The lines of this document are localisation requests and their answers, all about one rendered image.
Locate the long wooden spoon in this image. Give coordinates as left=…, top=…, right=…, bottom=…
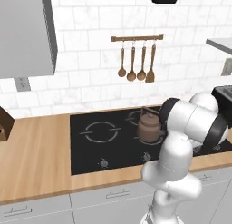
left=126, top=46, right=137, bottom=83
left=136, top=45, right=148, bottom=82

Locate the small wooden spoon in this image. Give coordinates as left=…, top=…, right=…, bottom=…
left=117, top=46, right=128, bottom=78

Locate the brown kettle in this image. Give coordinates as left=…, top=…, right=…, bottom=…
left=137, top=107, right=167, bottom=144

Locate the wooden spatula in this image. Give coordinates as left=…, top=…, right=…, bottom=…
left=144, top=44, right=157, bottom=83

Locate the black glass hob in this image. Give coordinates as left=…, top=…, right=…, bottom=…
left=70, top=105, right=232, bottom=176

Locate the grey drawer front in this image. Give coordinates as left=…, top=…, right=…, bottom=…
left=176, top=166, right=232, bottom=224
left=69, top=180, right=157, bottom=224
left=0, top=193, right=73, bottom=224

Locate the brown wooden block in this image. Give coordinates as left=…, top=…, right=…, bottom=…
left=0, top=106, right=15, bottom=142

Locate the wooden utensil rail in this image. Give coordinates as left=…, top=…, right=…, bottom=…
left=111, top=34, right=165, bottom=43

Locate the grey drawer handle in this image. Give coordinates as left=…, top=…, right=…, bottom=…
left=3, top=205, right=34, bottom=218
left=105, top=188, right=131, bottom=200
left=198, top=173, right=213, bottom=183

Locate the grey wall socket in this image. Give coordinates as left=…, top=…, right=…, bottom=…
left=14, top=76, right=32, bottom=93
left=220, top=57, right=232, bottom=77

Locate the grey wall cupboard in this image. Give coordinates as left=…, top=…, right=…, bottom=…
left=0, top=0, right=59, bottom=79

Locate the grey wall shelf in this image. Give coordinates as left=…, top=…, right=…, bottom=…
left=205, top=37, right=232, bottom=56

